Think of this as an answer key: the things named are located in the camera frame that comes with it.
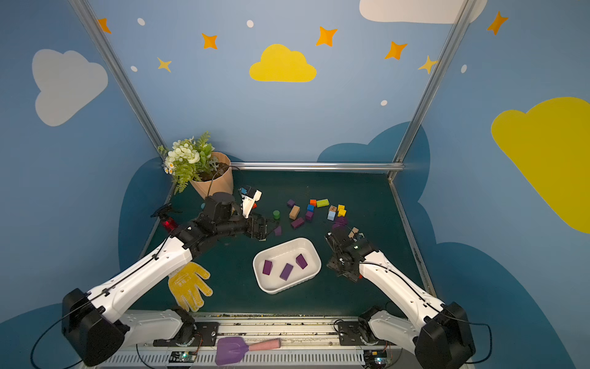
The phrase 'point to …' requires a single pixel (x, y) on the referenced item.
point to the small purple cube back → (291, 203)
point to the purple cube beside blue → (309, 215)
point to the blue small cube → (310, 207)
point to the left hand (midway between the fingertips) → (274, 219)
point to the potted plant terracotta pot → (219, 180)
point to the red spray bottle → (168, 222)
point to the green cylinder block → (276, 214)
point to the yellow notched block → (341, 211)
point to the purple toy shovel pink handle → (230, 350)
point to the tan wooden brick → (294, 212)
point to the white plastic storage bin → (281, 266)
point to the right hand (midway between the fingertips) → (341, 263)
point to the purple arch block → (339, 221)
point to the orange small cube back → (313, 202)
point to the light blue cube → (331, 215)
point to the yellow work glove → (187, 287)
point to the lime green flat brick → (321, 203)
